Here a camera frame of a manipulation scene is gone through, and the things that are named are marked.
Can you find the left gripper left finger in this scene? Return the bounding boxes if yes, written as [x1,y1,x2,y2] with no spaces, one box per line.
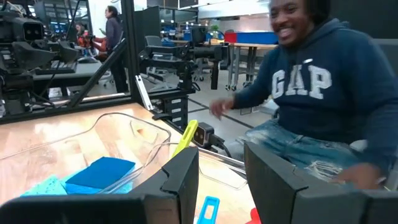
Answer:
[0,146,200,224]

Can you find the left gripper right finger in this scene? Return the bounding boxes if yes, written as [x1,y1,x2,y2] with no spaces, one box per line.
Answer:
[243,142,398,224]

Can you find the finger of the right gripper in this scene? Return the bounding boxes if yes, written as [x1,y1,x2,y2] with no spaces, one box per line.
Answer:
[11,40,57,72]
[57,39,81,63]

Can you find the red dish brush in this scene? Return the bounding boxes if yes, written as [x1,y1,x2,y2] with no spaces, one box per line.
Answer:
[244,207,262,224]

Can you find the blue dish brush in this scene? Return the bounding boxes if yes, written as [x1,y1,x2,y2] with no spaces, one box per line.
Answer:
[196,195,221,224]

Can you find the green dish brush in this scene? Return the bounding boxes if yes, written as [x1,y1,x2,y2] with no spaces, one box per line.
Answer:
[172,119,200,159]

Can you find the person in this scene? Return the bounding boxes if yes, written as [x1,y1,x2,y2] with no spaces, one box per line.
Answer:
[210,0,398,191]
[99,5,129,94]
[75,22,106,62]

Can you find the grey work table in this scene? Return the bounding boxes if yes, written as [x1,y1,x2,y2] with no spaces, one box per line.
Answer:
[30,60,105,83]

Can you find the clear plastic bin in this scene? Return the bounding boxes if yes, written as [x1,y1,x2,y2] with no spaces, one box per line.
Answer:
[0,111,172,197]
[141,142,249,224]

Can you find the person's hand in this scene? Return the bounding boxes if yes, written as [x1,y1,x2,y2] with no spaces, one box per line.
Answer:
[336,162,386,190]
[209,98,234,121]

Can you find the black electronics box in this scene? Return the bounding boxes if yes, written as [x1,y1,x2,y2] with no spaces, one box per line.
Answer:
[151,95,190,131]

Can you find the wooden table metal legs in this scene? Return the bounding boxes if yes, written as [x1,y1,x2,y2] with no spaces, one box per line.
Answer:
[226,42,278,91]

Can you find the red storage bin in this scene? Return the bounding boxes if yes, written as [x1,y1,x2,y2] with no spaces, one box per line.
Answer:
[223,31,238,44]

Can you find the blue storage bin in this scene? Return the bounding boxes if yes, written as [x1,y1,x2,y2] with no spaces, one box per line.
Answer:
[236,30,280,45]

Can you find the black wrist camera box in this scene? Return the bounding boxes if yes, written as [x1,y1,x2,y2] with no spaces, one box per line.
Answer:
[22,21,45,42]

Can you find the black diagonal frame strut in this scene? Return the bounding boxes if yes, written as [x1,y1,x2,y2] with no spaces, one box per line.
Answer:
[66,37,127,109]

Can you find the black vertical frame post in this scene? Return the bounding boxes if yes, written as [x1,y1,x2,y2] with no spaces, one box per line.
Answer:
[120,0,143,104]

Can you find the black camera cable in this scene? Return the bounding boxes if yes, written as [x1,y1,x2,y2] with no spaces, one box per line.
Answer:
[217,141,233,159]

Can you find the silver metal bracket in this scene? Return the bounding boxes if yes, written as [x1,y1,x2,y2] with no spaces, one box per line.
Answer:
[134,74,154,112]

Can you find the small black camera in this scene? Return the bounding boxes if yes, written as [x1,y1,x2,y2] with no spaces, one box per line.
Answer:
[193,121,226,149]

